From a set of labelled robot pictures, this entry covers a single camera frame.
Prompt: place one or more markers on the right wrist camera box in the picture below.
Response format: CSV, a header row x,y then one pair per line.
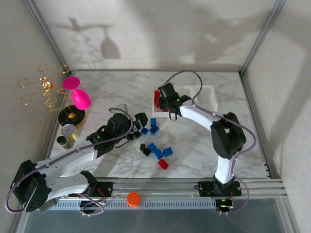
x,y
166,90

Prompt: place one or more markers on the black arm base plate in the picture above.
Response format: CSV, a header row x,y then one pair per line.
x,y
107,188
204,188

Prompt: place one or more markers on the black lego brick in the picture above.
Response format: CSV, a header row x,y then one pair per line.
x,y
130,137
137,135
142,146
147,152

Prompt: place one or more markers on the small dark bottle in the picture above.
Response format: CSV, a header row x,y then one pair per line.
x,y
62,140

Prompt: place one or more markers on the orange plastic cap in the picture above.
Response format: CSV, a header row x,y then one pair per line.
x,y
133,199

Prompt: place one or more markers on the pink wine glass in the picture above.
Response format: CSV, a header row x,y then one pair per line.
x,y
81,98

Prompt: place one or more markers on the small circuit board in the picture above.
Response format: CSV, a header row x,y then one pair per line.
x,y
226,206

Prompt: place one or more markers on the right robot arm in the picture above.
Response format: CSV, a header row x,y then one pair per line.
x,y
199,115

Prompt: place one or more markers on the white plastic bin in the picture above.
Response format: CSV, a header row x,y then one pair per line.
x,y
155,112
206,97

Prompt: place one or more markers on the grey aluminium frame post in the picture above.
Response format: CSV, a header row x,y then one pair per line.
x,y
49,36
260,36

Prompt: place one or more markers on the red lego brick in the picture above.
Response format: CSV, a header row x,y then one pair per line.
x,y
163,164
156,102
157,93
164,110

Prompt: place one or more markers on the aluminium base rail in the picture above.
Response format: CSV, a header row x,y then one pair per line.
x,y
158,188

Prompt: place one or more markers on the glass jar silver lid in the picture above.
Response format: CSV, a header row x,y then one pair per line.
x,y
68,129

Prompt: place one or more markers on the grey aluminium frame beam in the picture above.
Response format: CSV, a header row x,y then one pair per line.
x,y
46,155
258,126

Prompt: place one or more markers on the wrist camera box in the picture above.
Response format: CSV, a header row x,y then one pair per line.
x,y
122,107
166,90

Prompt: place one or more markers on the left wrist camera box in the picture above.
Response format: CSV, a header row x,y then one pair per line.
x,y
122,107

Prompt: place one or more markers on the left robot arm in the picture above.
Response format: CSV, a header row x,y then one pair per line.
x,y
68,157

